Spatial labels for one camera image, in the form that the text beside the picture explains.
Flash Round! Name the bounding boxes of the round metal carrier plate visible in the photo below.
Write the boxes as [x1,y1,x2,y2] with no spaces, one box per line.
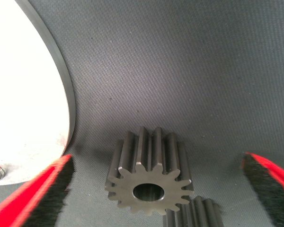
[0,0,76,190]

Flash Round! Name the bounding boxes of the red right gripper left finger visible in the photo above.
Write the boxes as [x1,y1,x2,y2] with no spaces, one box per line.
[0,154,75,227]

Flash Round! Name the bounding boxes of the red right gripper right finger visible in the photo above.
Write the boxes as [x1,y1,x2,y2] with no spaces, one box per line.
[241,152,284,227]

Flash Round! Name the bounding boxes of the dark grey table cloth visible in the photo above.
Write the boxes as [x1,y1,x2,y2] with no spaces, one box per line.
[0,0,284,227]

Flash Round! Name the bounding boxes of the small steel planetary gear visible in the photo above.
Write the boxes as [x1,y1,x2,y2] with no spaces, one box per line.
[104,126,195,216]
[163,195,225,227]

